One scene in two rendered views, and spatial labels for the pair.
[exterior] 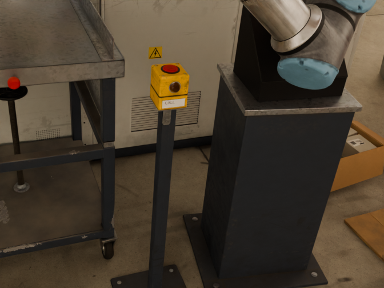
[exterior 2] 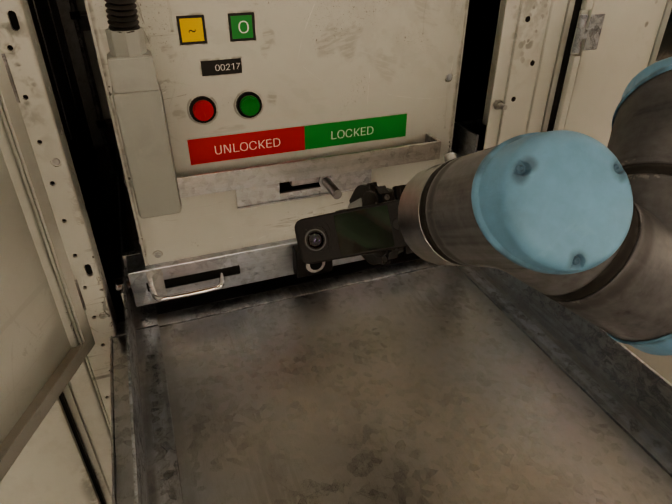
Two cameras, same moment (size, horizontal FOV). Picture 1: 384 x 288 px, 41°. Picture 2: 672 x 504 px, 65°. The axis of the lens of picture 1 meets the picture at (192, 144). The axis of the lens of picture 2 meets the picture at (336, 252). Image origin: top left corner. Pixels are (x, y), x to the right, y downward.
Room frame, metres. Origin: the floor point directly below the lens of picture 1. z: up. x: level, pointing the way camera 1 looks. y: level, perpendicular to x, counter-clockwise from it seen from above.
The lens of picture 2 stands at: (1.17, 0.71, 1.34)
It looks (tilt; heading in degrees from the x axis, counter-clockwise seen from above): 32 degrees down; 4
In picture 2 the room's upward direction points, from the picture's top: straight up
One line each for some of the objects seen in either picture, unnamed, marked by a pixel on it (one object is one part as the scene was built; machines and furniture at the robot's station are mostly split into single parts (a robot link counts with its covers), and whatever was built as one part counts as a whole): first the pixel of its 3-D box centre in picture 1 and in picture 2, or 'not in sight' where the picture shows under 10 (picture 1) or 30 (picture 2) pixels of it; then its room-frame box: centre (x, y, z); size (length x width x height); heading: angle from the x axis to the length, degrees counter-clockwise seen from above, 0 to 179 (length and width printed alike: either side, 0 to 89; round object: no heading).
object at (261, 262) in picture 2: not in sight; (305, 247); (1.89, 0.81, 0.89); 0.54 x 0.05 x 0.06; 115
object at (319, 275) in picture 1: (251, 246); not in sight; (1.51, -0.28, 0.01); 0.48 x 0.44 x 0.02; 106
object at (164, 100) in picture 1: (169, 86); not in sight; (1.20, 0.08, 0.85); 0.08 x 0.08 x 0.10; 25
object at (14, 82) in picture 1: (13, 81); not in sight; (1.20, 0.49, 0.82); 0.04 x 0.03 x 0.03; 25
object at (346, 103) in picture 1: (286, 86); not in sight; (1.51, -0.28, 0.74); 0.38 x 0.32 x 0.02; 106
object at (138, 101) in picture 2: not in sight; (145, 133); (1.72, 0.96, 1.14); 0.08 x 0.05 x 0.17; 25
